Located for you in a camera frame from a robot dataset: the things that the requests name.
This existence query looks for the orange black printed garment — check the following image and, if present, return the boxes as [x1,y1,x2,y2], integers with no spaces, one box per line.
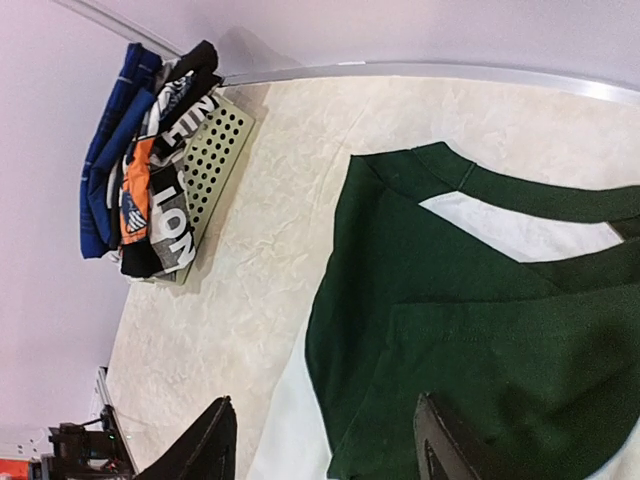
[118,40,221,279]

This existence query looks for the white laundry basket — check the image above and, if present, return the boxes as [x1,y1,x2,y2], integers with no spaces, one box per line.
[121,93,254,284]

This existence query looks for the white garment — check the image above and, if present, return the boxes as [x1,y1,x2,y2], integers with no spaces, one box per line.
[247,192,623,479]

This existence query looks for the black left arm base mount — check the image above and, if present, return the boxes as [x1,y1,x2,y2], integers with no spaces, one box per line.
[29,367,139,480]

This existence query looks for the blue patterned garment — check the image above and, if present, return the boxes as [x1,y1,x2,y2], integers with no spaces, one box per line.
[79,43,162,259]

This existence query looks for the dark green garment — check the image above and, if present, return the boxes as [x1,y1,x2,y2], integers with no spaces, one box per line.
[305,143,639,479]

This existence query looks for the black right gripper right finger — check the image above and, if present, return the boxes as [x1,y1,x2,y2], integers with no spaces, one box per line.
[413,393,505,479]

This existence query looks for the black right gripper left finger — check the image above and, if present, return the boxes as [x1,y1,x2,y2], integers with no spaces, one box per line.
[136,396,238,480]

